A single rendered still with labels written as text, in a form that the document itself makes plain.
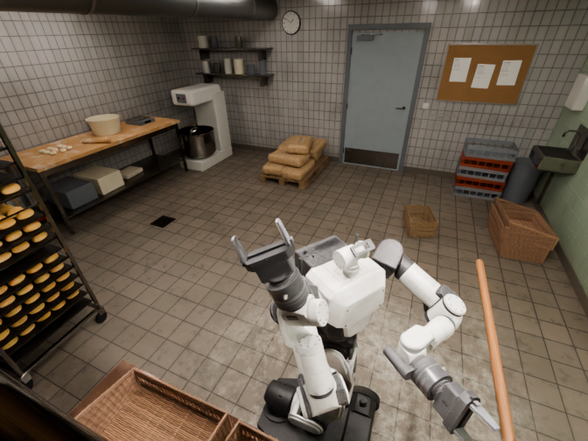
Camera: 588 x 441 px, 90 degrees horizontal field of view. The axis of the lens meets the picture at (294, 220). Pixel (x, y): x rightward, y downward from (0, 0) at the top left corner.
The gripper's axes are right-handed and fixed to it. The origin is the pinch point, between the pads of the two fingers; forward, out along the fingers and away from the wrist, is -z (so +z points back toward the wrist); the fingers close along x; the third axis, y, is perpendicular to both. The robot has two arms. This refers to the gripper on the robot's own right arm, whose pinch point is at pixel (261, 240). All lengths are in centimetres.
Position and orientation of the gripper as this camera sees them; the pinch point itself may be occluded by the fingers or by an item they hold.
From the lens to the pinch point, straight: 66.0
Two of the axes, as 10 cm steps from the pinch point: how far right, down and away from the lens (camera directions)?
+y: 0.2, 4.3, -9.0
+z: 4.0, 8.2, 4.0
